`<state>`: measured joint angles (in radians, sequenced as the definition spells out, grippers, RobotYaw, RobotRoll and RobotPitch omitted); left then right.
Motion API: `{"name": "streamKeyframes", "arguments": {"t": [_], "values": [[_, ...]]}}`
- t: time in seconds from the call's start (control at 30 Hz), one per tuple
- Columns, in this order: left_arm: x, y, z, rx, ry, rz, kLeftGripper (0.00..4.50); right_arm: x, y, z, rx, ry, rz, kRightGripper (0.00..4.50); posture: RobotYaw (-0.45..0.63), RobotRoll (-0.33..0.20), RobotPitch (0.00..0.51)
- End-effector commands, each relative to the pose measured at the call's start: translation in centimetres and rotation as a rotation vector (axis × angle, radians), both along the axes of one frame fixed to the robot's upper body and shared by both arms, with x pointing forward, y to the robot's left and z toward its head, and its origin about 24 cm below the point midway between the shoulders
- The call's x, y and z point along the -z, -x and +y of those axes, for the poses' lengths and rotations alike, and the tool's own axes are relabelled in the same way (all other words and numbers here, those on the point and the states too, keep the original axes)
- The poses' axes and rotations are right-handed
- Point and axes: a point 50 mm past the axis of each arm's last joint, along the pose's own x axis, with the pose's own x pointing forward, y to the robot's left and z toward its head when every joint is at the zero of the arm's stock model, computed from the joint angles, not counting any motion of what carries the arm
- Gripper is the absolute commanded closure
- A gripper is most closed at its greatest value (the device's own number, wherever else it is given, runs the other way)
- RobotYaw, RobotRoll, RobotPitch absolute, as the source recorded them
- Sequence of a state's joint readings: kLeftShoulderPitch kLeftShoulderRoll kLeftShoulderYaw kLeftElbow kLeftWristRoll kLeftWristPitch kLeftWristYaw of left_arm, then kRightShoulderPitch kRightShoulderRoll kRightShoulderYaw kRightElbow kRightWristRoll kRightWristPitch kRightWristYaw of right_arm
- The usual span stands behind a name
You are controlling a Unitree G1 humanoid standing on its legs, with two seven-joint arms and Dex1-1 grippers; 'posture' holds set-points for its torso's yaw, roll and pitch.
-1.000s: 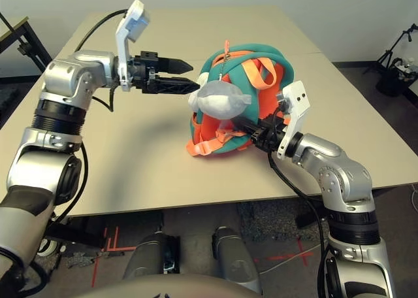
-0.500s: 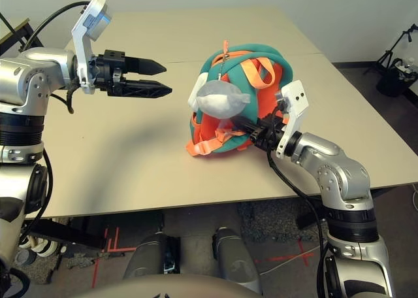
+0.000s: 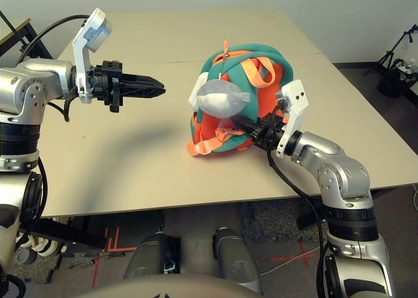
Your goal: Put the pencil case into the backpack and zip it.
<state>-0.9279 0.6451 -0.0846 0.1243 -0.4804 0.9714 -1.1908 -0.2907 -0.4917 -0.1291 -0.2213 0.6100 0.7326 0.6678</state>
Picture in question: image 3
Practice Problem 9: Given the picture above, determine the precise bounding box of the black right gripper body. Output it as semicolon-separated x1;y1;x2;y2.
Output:
251;113;288;150

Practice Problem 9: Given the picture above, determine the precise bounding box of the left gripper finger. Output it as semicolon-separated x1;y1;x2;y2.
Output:
122;73;164;88
122;86;167;99

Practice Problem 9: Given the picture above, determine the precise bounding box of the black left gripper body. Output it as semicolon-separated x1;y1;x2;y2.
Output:
88;60;124;113

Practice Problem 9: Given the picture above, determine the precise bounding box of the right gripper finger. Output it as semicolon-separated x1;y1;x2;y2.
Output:
231;117;262;134

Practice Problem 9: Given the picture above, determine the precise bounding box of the grey plush shark keychain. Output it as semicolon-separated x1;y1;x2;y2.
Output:
188;72;251;118

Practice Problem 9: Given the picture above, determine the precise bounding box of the teal and orange backpack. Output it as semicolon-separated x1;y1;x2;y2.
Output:
185;39;295;158

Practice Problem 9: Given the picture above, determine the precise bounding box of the thin black pole with clamp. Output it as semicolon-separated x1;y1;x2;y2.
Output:
0;10;33;50

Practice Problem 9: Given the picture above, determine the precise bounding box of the grey robot right leg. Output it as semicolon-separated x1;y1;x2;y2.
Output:
214;227;264;294

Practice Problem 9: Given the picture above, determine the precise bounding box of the black waste bin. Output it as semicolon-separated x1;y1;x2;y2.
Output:
377;58;418;98

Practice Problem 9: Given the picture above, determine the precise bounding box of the black tripod stand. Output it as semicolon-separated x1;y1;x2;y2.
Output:
364;23;418;80

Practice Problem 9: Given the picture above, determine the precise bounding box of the white round plastic object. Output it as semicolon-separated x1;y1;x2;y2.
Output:
16;234;59;256

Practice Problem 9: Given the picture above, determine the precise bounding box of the grey foam mat piece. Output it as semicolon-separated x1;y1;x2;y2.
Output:
67;250;101;268

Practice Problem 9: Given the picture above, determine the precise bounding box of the grey robot torso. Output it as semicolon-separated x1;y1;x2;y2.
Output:
74;273;259;298

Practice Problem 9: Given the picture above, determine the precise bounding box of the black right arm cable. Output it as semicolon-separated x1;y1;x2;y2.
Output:
266;103;330;298

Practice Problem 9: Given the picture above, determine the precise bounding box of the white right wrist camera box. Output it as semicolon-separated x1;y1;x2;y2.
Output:
275;78;310;158

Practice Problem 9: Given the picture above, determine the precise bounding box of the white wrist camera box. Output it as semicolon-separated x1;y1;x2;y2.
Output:
275;78;310;158
71;7;114;105

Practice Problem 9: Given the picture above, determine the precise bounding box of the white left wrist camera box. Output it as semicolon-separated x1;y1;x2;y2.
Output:
71;7;114;105

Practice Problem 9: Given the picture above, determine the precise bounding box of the side table with black frame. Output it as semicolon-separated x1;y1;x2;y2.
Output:
0;16;55;60

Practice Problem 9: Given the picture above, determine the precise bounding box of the white floor cable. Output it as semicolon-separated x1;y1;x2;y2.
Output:
257;252;314;276

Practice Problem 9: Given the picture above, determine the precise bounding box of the black table frame bar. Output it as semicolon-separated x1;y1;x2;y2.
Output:
19;218;108;250

